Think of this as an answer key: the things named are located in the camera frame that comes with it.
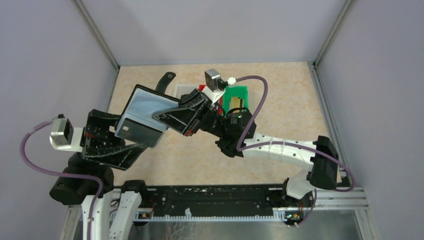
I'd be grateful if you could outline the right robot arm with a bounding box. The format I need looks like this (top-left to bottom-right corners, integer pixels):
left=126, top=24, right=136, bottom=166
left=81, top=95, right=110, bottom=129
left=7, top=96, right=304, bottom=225
left=152, top=87, right=339, bottom=200

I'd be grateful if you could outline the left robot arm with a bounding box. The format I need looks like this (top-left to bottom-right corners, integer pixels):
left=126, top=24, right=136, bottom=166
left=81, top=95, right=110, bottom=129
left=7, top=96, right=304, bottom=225
left=49, top=109, right=149, bottom=240

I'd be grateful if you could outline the gold VIP card stack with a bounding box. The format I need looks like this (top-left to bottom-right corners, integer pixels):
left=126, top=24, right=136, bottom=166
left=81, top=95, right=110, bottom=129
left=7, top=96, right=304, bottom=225
left=229, top=96, right=245, bottom=113

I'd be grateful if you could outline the white plastic bin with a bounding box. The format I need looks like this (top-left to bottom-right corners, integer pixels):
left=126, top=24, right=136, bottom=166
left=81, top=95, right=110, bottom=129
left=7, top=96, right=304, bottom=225
left=173, top=84, right=199, bottom=99

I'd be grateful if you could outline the green plastic bin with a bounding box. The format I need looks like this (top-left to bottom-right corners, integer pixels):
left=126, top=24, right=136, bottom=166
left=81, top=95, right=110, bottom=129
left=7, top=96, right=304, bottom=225
left=221, top=85, right=249, bottom=113

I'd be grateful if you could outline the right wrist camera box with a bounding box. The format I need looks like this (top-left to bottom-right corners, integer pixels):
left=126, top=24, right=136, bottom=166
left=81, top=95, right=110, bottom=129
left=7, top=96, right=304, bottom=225
left=201, top=68, right=237, bottom=104

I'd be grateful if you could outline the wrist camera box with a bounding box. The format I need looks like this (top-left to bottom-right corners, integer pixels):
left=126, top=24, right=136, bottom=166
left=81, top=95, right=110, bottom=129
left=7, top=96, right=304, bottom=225
left=49, top=114, right=83, bottom=153
left=201, top=68, right=237, bottom=104

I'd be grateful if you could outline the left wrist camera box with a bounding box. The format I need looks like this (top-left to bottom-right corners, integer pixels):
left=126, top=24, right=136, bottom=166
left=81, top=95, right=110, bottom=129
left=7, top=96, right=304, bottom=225
left=49, top=114, right=83, bottom=153

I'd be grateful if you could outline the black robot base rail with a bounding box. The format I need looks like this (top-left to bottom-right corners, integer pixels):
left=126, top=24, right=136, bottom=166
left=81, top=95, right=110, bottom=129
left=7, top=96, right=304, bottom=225
left=99, top=183, right=316, bottom=223

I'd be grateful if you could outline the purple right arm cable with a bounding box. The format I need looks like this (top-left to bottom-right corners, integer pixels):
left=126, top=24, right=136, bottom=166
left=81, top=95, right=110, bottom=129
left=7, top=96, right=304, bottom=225
left=233, top=75, right=356, bottom=193

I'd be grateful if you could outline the grey aluminium frame rail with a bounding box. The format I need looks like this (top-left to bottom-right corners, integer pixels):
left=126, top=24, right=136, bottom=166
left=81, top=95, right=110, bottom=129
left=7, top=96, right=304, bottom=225
left=307, top=0, right=381, bottom=240

